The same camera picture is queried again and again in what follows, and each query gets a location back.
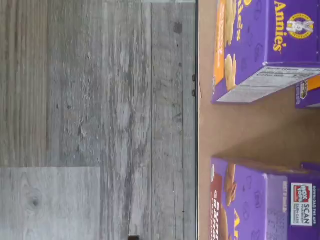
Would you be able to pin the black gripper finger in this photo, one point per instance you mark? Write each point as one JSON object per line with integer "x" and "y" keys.
{"x": 133, "y": 237}

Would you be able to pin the Annie's box with brown patch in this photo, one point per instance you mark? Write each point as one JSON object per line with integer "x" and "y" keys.
{"x": 250, "y": 200}
{"x": 311, "y": 167}

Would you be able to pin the brown cardboard shelf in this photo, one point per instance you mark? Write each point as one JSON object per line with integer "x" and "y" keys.
{"x": 250, "y": 130}

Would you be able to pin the Annie's box with orange patch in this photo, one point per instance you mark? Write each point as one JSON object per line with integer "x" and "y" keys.
{"x": 308, "y": 95}
{"x": 250, "y": 37}

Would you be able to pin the black metal shelf frame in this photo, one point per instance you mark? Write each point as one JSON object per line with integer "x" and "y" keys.
{"x": 196, "y": 150}

